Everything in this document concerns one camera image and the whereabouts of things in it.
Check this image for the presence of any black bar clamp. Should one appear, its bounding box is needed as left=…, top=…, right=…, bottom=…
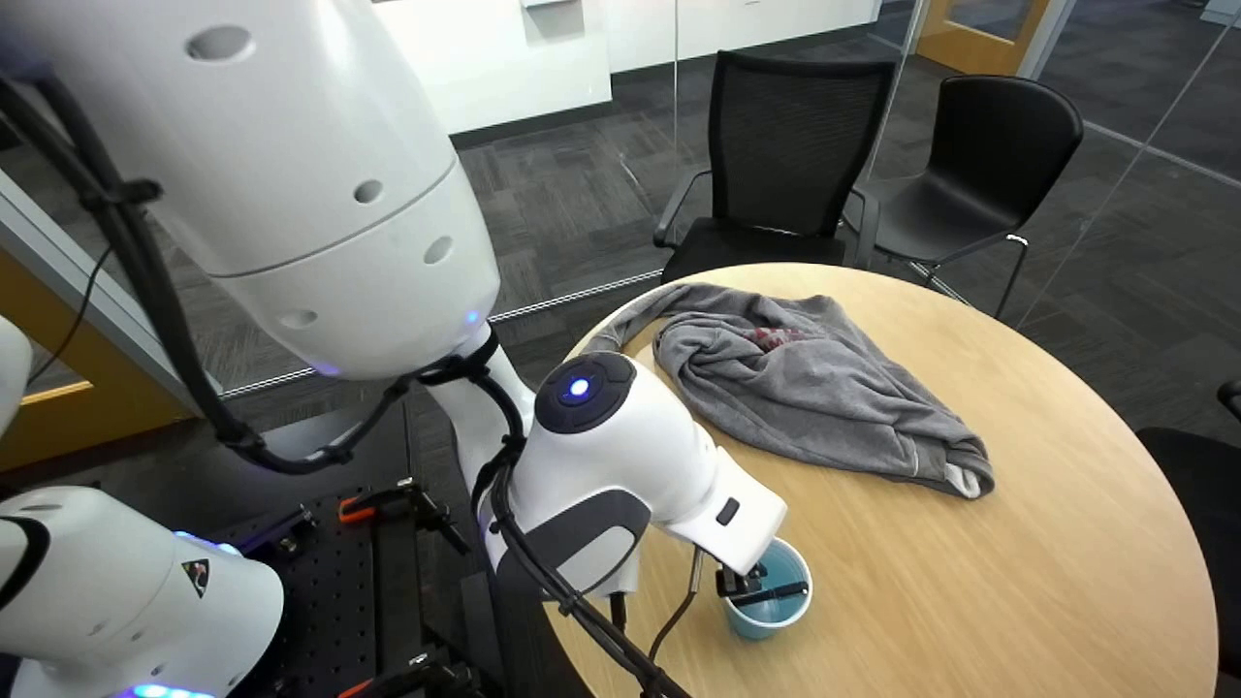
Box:
left=228, top=499, right=321, bottom=561

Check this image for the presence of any wooden door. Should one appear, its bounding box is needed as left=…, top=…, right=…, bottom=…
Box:
left=910, top=0, right=1078, bottom=80

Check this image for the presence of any black plastic office chair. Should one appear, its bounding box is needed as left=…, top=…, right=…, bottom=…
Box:
left=858, top=75, right=1091, bottom=322

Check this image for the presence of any yellow wooden panel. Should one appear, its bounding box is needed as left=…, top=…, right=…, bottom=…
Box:
left=0, top=248, right=199, bottom=477

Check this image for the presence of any blue paper cup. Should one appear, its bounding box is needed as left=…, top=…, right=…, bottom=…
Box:
left=716, top=535, right=817, bottom=647

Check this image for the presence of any black mesh office chair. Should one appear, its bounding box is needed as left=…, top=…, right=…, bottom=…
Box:
left=1135, top=376, right=1241, bottom=684
left=651, top=46, right=903, bottom=285

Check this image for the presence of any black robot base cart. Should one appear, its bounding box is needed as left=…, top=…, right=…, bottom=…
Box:
left=190, top=385, right=598, bottom=698

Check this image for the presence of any grey sweatshirt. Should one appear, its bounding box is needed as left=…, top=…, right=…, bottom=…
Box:
left=605, top=282, right=1001, bottom=503

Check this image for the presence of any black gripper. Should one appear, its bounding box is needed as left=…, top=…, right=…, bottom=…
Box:
left=714, top=561, right=813, bottom=611

